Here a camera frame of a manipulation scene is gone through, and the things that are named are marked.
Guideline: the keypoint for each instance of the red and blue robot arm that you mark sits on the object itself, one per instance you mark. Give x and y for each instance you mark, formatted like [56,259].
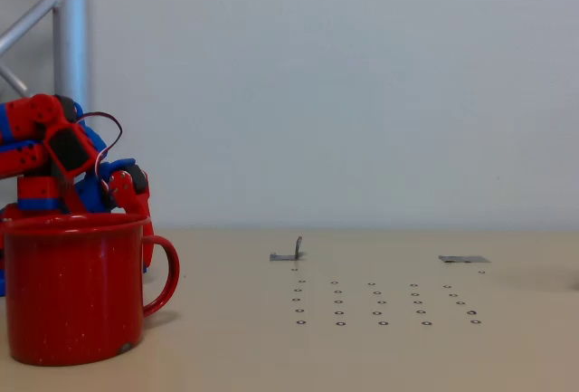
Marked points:
[27,116]

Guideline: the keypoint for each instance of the red enamel mug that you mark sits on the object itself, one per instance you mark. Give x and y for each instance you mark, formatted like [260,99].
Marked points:
[72,297]

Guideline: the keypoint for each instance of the short diagonal aluminium tube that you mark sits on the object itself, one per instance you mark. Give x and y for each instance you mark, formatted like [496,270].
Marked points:
[11,79]

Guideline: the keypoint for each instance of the long diagonal aluminium tube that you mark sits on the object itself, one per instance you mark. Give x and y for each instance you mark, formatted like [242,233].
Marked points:
[27,21]

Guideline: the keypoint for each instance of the flat metal plate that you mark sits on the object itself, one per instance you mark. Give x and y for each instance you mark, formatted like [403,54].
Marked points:
[463,259]

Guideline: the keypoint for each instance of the small metal bracket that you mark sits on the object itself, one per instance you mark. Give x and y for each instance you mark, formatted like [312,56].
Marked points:
[282,256]

